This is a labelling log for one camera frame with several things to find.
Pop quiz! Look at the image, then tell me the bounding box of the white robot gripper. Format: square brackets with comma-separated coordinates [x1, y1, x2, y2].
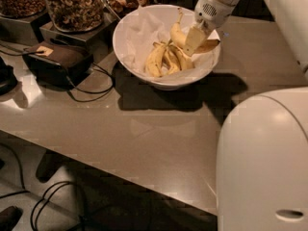
[183, 0, 234, 57]

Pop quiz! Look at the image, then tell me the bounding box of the single yellow banana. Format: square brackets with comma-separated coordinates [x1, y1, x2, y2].
[169, 8, 220, 54]

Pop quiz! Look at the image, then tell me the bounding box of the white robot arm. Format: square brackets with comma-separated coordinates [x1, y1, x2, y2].
[194, 0, 308, 231]

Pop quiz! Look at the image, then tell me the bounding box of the yellow banana bunch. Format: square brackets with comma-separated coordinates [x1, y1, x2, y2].
[144, 42, 194, 77]

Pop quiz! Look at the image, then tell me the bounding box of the white ceramic bowl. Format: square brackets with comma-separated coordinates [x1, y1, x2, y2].
[112, 4, 222, 91]

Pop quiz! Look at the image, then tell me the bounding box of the white paper bowl liner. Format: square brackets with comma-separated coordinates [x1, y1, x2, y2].
[121, 6, 221, 85]

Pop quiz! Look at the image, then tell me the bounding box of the dark metal jar stand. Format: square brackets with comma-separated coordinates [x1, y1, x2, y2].
[0, 12, 50, 45]
[40, 13, 116, 62]

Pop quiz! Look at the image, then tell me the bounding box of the glass jar of mixed nuts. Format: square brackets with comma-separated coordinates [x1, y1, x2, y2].
[45, 0, 104, 33]

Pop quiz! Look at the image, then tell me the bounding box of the black box device with tag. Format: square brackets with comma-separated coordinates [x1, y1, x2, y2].
[22, 41, 93, 90]

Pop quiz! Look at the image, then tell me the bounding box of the glass jar of brown nuts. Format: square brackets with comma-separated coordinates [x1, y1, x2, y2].
[0, 0, 45, 18]

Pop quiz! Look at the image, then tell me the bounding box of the black round object left edge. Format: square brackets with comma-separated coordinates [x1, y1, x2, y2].
[0, 57, 18, 95]

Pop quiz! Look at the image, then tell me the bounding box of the dark shoe on floor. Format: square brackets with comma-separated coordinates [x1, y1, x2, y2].
[0, 206, 22, 231]

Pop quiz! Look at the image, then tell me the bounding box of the black cable on table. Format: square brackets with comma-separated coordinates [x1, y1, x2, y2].
[65, 62, 116, 103]

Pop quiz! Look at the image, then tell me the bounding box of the black cable on floor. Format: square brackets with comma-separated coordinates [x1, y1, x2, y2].
[0, 141, 88, 231]

